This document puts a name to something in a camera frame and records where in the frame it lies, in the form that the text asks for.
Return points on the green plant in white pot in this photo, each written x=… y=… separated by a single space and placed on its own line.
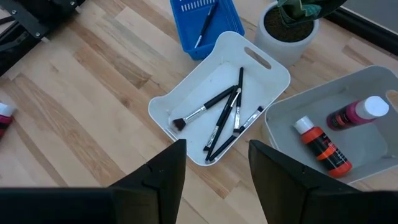
x=280 y=49

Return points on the grey plastic bin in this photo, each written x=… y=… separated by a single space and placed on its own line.
x=367 y=146

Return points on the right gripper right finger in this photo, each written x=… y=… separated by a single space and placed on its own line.
x=273 y=174

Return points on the orange paint bottle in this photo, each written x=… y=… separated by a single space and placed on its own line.
x=323 y=147

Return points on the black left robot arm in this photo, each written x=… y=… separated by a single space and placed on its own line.
x=28 y=18

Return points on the white plastic bin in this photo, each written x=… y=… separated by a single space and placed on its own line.
x=192 y=99

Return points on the magenta paint bottle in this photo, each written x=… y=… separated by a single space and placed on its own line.
x=6 y=118
x=354 y=113

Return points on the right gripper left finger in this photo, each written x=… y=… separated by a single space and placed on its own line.
x=171 y=174

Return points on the thick black paint brush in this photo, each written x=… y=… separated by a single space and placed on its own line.
x=217 y=101

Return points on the blue plastic basket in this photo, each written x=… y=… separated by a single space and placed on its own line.
x=224 y=18

